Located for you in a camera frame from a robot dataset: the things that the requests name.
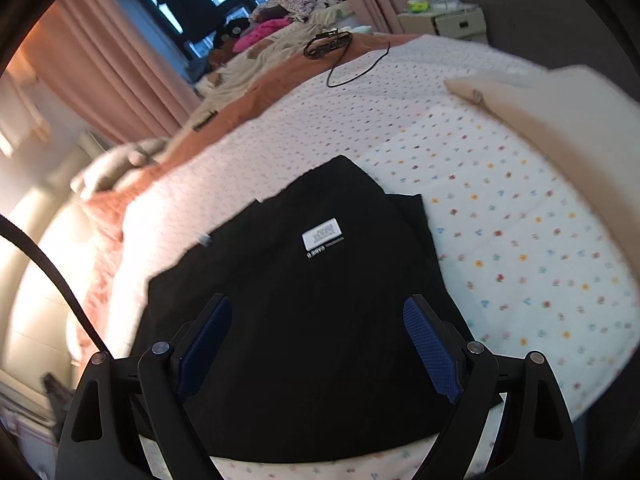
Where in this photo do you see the pile of clothes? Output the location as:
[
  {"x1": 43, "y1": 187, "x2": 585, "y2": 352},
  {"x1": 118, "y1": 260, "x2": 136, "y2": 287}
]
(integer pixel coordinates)
[{"x1": 195, "y1": 10, "x2": 373, "y2": 106}]

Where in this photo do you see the pink cloth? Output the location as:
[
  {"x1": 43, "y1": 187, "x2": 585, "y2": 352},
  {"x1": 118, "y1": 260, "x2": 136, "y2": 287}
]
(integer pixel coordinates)
[{"x1": 232, "y1": 17, "x2": 291, "y2": 53}]

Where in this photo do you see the beige folded cushion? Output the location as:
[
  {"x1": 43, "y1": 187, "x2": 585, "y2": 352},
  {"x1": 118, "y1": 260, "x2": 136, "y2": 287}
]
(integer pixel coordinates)
[{"x1": 444, "y1": 65, "x2": 640, "y2": 181}]

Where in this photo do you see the black long-sleeved shirt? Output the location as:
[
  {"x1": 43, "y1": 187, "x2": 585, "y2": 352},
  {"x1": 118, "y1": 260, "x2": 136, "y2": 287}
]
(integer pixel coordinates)
[{"x1": 120, "y1": 155, "x2": 506, "y2": 463}]

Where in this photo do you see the floral patterned cloth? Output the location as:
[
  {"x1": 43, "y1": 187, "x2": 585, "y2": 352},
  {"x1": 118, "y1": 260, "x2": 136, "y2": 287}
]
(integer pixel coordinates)
[{"x1": 250, "y1": 0, "x2": 346, "y2": 23}]

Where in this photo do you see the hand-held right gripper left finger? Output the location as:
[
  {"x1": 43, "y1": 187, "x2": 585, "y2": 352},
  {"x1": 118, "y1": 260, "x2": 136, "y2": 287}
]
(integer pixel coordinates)
[{"x1": 55, "y1": 294, "x2": 233, "y2": 480}]

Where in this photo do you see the thick black gripper cable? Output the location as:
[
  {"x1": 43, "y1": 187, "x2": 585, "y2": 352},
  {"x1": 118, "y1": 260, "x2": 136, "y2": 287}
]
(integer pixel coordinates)
[{"x1": 0, "y1": 215, "x2": 113, "y2": 361}]

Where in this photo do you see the white nightstand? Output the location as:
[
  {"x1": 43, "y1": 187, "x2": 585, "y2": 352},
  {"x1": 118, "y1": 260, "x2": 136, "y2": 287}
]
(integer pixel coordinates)
[{"x1": 397, "y1": 7, "x2": 488, "y2": 45}]

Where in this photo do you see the black plush toy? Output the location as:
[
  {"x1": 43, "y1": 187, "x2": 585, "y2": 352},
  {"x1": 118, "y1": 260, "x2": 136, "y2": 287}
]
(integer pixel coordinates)
[{"x1": 220, "y1": 17, "x2": 251, "y2": 43}]

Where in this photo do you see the black device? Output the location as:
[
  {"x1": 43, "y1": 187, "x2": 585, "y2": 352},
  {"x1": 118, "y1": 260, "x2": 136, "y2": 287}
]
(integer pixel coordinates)
[{"x1": 304, "y1": 30, "x2": 353, "y2": 58}]

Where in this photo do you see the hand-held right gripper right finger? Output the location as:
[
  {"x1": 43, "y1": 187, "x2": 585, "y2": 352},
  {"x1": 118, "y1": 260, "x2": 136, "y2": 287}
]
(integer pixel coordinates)
[{"x1": 402, "y1": 294, "x2": 583, "y2": 480}]

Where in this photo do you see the thin black cable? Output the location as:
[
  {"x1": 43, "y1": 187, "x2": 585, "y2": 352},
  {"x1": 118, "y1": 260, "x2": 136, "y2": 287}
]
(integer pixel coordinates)
[{"x1": 326, "y1": 35, "x2": 392, "y2": 88}]

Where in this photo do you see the hanging white garment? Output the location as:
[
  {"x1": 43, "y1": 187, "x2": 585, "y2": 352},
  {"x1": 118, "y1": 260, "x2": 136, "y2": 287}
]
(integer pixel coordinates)
[{"x1": 0, "y1": 75, "x2": 51, "y2": 156}]

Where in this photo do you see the white pillow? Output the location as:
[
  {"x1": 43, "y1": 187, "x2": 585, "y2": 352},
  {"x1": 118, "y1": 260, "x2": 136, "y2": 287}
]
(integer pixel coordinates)
[{"x1": 70, "y1": 139, "x2": 168, "y2": 201}]

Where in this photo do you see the white floral blanket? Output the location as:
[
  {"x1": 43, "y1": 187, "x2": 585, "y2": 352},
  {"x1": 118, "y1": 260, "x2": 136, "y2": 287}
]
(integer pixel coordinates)
[{"x1": 107, "y1": 35, "x2": 636, "y2": 480}]

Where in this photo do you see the cream padded headboard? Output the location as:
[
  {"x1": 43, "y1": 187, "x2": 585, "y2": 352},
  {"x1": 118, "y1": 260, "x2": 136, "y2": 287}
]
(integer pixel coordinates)
[{"x1": 0, "y1": 195, "x2": 126, "y2": 386}]

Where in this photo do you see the orange duvet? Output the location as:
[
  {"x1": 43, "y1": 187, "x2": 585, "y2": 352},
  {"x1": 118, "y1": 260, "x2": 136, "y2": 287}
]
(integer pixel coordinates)
[{"x1": 75, "y1": 32, "x2": 421, "y2": 356}]

